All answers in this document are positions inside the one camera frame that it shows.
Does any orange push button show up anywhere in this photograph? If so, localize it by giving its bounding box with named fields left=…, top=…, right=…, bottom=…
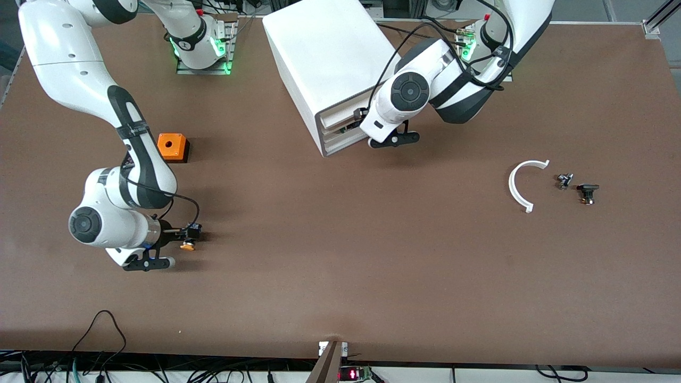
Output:
left=179, top=223, right=203, bottom=252

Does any orange box with hole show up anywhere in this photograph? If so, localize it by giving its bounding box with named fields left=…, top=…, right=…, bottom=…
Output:
left=155, top=133, right=190, bottom=163

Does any white curved plastic arc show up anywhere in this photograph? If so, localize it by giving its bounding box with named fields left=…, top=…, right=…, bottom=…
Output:
left=508, top=160, right=551, bottom=214

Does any red lit electronic device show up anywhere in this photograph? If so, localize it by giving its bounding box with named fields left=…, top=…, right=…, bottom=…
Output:
left=339, top=365, right=374, bottom=383

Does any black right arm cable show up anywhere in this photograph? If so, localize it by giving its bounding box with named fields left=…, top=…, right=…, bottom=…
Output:
left=121, top=176, right=201, bottom=230

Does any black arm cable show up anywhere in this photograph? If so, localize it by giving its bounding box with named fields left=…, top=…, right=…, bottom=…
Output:
left=372, top=0, right=516, bottom=110
left=121, top=176, right=201, bottom=230

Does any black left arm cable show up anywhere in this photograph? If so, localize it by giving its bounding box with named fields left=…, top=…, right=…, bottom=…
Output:
left=372, top=0, right=516, bottom=110

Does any black table cable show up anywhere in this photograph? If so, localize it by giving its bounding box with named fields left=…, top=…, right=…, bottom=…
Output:
left=374, top=16, right=482, bottom=48

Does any black cable loop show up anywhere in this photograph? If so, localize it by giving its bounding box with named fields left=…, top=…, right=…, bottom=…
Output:
left=71, top=310, right=128, bottom=369

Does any tangled black cable bundle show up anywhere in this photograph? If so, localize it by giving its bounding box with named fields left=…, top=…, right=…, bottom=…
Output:
left=0, top=348, right=320, bottom=383

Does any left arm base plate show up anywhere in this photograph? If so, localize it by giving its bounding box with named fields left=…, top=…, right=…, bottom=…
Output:
left=456, top=24, right=514, bottom=82

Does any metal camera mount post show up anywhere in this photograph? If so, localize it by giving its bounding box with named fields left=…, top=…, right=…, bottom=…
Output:
left=305, top=340, right=349, bottom=383

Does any aluminium frame profile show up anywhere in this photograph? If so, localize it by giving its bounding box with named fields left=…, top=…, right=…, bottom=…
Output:
left=641, top=0, right=681, bottom=36

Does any black floor cable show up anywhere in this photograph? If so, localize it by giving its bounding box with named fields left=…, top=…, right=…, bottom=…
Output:
left=534, top=364, right=589, bottom=383

